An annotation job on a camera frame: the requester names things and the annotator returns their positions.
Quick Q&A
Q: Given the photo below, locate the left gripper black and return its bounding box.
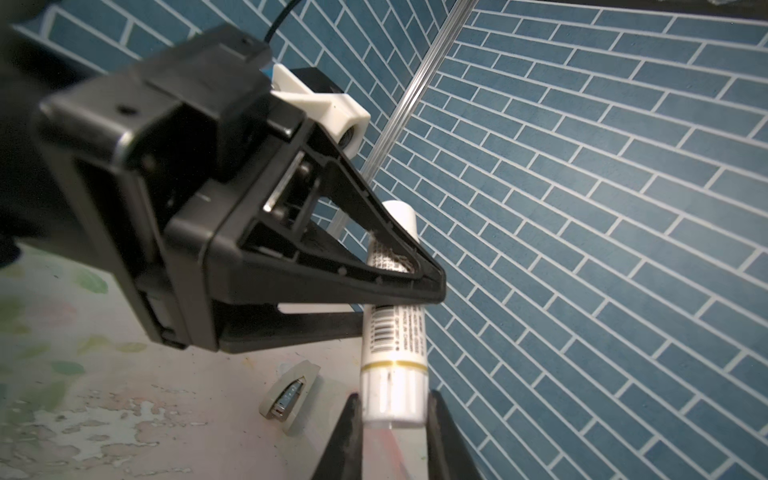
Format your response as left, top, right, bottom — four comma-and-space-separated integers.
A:
33, 25, 305, 351

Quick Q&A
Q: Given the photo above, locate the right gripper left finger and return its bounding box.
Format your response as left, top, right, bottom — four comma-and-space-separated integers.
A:
311, 393, 364, 480

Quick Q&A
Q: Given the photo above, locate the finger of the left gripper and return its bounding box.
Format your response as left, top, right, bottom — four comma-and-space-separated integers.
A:
215, 302, 363, 354
205, 125, 446, 305

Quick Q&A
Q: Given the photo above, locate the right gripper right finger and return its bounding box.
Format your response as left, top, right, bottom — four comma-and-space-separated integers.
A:
426, 390, 482, 480

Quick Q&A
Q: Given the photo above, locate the white glue stick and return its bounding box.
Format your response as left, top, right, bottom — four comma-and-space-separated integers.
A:
358, 199, 431, 430

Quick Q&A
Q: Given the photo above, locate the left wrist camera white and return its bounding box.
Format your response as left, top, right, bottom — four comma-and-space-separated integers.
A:
272, 64, 371, 159

